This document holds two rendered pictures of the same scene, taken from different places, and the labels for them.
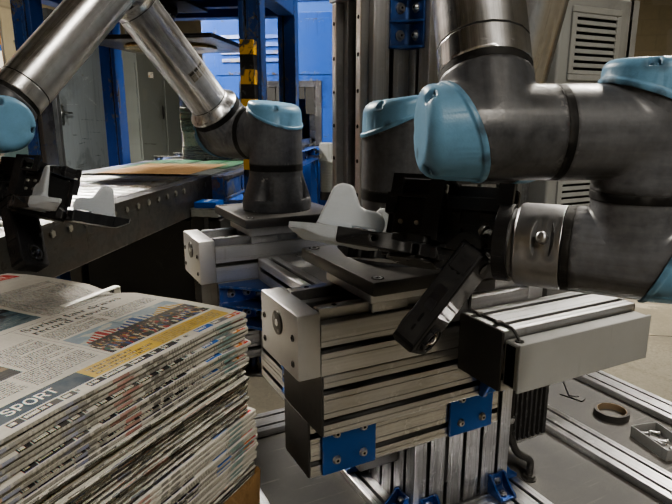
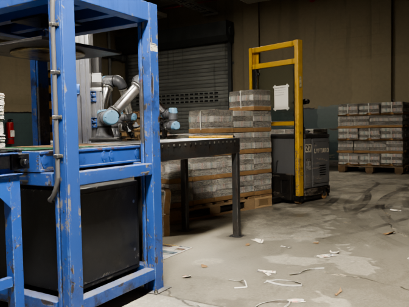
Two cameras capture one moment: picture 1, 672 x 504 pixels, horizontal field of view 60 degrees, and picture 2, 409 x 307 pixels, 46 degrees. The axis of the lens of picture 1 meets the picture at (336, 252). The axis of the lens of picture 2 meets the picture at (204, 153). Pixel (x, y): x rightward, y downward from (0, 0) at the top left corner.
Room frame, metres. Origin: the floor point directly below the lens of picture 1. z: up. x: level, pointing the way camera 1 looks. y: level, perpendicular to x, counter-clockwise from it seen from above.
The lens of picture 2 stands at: (4.60, 2.45, 0.88)
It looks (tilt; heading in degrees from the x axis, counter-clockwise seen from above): 3 degrees down; 203
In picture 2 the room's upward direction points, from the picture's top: 1 degrees counter-clockwise
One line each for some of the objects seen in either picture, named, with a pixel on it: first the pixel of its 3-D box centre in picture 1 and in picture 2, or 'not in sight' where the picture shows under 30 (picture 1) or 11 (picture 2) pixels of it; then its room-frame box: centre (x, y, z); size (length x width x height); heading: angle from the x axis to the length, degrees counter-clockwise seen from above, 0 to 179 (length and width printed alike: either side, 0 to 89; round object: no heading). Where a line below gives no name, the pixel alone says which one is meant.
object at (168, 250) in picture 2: not in sight; (162, 250); (1.60, 0.82, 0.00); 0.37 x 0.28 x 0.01; 172
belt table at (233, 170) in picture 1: (179, 177); (52, 155); (2.57, 0.69, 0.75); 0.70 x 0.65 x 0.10; 172
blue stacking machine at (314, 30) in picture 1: (305, 112); not in sight; (5.25, 0.27, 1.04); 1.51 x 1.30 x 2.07; 172
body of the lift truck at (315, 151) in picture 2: not in sight; (294, 165); (-1.27, 1.16, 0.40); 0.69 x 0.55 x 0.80; 65
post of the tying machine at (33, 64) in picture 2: (257, 180); (41, 148); (2.21, 0.30, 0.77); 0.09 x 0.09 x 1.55; 82
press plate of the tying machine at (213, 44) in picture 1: (171, 46); (48, 52); (2.57, 0.69, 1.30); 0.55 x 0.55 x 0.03; 82
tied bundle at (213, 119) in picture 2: not in sight; (210, 122); (0.00, 0.56, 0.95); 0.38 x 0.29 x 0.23; 66
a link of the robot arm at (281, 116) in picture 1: (272, 131); (104, 117); (1.29, 0.14, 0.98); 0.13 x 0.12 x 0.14; 52
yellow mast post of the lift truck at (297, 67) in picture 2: not in sight; (297, 118); (-0.79, 1.30, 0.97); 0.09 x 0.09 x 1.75; 65
